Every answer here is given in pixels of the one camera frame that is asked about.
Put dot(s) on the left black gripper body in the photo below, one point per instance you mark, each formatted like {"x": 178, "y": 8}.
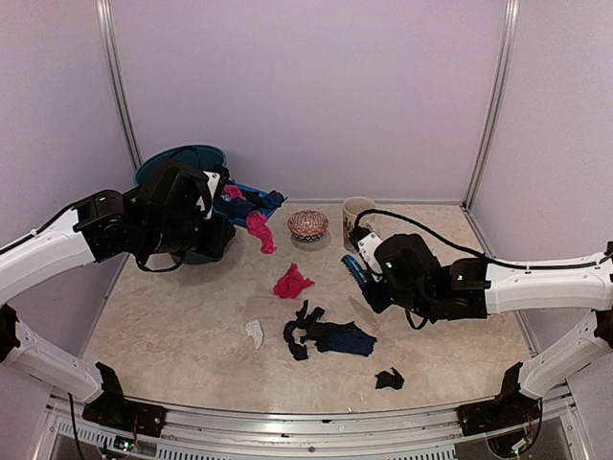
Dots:
{"x": 207, "y": 243}

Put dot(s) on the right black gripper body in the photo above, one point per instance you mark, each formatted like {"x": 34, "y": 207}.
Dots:
{"x": 378, "y": 302}

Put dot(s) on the blue hand brush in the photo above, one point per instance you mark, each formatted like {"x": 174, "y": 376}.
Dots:
{"x": 356, "y": 270}

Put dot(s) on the blue plastic dustpan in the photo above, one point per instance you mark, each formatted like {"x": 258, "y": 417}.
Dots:
{"x": 237, "y": 201}

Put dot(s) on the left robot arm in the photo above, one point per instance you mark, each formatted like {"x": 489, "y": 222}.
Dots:
{"x": 172, "y": 213}

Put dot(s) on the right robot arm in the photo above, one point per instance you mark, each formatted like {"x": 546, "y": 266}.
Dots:
{"x": 402, "y": 271}

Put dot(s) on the pile of coloured paper scraps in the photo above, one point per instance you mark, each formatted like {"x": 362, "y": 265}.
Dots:
{"x": 307, "y": 325}

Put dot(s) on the teal plastic waste bin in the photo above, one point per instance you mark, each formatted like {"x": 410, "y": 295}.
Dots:
{"x": 206, "y": 158}

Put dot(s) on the isolated black paper scrap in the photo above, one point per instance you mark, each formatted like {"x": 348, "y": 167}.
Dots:
{"x": 389, "y": 379}

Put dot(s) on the cream ceramic mug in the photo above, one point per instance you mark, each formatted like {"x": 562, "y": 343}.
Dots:
{"x": 351, "y": 208}

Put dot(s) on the patterned red ceramic bowl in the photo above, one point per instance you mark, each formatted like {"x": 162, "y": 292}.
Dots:
{"x": 307, "y": 225}

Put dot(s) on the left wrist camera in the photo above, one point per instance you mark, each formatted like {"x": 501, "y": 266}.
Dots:
{"x": 216, "y": 178}

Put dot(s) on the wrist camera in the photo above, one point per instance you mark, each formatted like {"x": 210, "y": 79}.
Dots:
{"x": 366, "y": 242}
{"x": 216, "y": 178}

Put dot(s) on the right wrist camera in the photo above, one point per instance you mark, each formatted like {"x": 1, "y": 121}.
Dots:
{"x": 366, "y": 242}

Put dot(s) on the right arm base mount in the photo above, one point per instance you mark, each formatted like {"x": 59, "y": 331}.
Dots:
{"x": 508, "y": 408}

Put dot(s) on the front aluminium rail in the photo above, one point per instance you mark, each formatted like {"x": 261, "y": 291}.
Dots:
{"x": 198, "y": 433}

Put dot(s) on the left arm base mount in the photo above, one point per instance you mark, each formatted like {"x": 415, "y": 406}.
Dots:
{"x": 112, "y": 409}

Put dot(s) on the left aluminium frame post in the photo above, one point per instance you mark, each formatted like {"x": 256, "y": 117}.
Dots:
{"x": 113, "y": 64}

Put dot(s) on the aluminium frame post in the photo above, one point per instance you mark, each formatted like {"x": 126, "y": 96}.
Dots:
{"x": 113, "y": 64}
{"x": 495, "y": 103}

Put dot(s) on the right aluminium frame post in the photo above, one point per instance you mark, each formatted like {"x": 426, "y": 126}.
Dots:
{"x": 495, "y": 103}

